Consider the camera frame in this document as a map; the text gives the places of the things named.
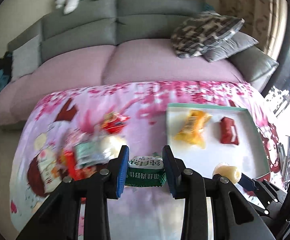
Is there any white bun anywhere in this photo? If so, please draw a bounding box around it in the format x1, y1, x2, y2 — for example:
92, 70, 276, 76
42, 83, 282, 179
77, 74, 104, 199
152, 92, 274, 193
99, 135, 127, 159

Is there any yellow jelly cup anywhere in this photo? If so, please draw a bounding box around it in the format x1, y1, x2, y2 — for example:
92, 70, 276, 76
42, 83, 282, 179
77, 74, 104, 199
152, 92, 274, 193
212, 163, 242, 184

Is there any green white biscuit pack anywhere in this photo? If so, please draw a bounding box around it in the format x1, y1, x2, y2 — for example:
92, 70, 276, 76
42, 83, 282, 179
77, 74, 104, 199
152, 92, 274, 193
125, 156, 167, 187

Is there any mint green wafer pack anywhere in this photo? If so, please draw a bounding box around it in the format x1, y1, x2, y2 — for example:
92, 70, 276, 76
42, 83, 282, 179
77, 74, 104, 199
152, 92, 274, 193
74, 141, 110, 168

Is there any yellow cake clear pack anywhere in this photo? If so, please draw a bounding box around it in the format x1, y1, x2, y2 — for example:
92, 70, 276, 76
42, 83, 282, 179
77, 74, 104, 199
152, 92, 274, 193
174, 110, 212, 149

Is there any red milk biscuit pack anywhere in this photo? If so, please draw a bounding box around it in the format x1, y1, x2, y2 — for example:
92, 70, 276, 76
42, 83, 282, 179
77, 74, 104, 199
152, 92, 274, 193
220, 116, 239, 145

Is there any red gold coin snack bag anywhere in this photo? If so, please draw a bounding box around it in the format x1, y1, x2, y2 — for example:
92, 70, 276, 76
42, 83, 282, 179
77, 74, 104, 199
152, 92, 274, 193
101, 112, 130, 134

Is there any teal shallow cardboard tray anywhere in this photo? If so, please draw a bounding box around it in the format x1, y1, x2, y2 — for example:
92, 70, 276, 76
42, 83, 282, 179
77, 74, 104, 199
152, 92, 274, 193
166, 103, 270, 180

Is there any silver folding device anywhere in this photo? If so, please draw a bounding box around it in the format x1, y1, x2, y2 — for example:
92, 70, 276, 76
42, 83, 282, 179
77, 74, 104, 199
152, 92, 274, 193
277, 142, 285, 170

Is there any pink fruit snack pack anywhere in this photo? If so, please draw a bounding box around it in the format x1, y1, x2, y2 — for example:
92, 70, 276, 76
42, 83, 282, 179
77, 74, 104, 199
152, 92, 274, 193
64, 129, 90, 147

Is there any pink cartoon print cloth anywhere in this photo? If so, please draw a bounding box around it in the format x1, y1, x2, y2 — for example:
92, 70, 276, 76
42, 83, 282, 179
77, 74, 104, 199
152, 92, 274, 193
9, 81, 283, 231

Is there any white flower print pack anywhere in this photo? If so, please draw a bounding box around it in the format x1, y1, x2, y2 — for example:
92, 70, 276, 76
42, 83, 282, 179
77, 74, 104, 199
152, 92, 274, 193
37, 148, 61, 193

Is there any black drying rack outside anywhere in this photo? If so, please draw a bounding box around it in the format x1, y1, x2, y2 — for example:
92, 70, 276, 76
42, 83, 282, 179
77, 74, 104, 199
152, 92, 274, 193
265, 60, 290, 116

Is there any pink sofa seat cover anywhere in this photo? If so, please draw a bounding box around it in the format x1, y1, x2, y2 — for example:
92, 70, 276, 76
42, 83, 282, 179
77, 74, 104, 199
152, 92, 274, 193
0, 39, 244, 126

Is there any black white patterned pillow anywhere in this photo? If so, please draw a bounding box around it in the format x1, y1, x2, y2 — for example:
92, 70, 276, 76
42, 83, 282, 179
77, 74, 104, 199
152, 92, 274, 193
170, 11, 245, 58

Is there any light grey cushion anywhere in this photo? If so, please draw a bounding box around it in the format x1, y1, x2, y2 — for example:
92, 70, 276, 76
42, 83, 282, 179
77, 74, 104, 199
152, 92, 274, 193
11, 35, 41, 82

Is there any grey pillow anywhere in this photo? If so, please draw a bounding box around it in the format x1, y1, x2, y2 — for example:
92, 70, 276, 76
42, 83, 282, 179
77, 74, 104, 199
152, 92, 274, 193
203, 31, 259, 62

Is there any grey-green sofa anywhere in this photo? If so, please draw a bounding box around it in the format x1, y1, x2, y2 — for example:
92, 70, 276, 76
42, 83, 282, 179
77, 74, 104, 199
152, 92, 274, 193
7, 0, 278, 91

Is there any dark clothes pile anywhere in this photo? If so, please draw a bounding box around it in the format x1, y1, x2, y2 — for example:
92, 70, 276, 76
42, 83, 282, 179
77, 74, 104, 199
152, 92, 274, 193
0, 51, 13, 92

